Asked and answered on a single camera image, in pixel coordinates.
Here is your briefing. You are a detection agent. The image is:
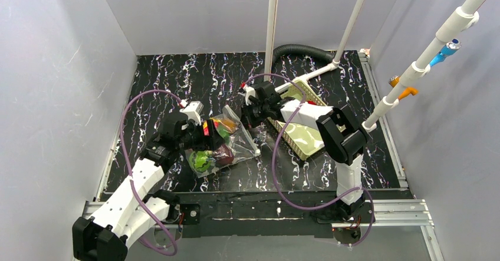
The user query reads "green fake pepper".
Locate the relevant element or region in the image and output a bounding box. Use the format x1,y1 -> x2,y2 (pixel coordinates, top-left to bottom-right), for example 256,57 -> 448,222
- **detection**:
217,127 -> 231,141

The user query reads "dark red fake fruit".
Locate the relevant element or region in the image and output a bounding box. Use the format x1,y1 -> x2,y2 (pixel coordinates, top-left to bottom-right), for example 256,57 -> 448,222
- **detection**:
212,144 -> 234,167

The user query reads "brown fake potato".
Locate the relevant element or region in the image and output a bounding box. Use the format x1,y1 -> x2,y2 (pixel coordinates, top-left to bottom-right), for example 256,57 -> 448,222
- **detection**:
219,118 -> 239,133

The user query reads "clear zip top bag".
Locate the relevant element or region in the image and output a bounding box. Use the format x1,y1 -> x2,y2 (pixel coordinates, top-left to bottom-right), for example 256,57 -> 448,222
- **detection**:
185,105 -> 261,178

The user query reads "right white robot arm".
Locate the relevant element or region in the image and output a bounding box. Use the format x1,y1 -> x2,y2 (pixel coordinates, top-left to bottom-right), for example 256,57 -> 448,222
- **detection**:
240,81 -> 369,220

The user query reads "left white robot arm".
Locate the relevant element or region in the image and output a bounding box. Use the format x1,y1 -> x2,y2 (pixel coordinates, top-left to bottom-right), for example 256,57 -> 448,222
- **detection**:
72,112 -> 225,260

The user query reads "light green plastic basket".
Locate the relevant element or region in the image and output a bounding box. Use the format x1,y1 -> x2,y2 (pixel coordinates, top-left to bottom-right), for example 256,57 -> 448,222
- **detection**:
268,79 -> 328,161

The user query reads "orange clamp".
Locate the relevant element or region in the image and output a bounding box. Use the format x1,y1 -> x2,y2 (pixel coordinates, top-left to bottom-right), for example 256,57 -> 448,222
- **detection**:
389,76 -> 419,100

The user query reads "white pvc pipe right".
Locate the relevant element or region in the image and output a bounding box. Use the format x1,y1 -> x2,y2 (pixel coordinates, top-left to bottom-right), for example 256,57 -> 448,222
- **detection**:
362,0 -> 486,133

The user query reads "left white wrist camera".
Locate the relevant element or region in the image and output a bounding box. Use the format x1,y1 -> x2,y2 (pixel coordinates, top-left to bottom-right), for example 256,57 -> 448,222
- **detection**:
180,101 -> 203,125

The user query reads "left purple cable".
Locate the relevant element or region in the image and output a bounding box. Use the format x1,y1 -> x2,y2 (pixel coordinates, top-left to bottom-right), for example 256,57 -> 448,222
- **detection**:
119,90 -> 185,257

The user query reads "purple cable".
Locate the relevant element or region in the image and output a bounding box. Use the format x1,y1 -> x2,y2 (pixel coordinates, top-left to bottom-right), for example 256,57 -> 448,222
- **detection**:
119,90 -> 185,257
244,73 -> 376,247

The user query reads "black corrugated hose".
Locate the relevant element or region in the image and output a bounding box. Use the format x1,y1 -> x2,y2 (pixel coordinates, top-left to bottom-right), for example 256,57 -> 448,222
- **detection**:
254,44 -> 336,88

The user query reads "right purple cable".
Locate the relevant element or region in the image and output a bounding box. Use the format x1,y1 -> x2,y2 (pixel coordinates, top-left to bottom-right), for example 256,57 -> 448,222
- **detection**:
244,73 -> 376,247

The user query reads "white pvc pipe frame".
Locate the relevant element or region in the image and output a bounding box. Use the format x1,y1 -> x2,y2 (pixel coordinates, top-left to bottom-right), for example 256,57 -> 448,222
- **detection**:
282,0 -> 366,81

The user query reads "aluminium frame rail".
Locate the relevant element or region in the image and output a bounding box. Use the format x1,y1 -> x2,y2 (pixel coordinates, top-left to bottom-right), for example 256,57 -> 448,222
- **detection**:
72,200 -> 444,261

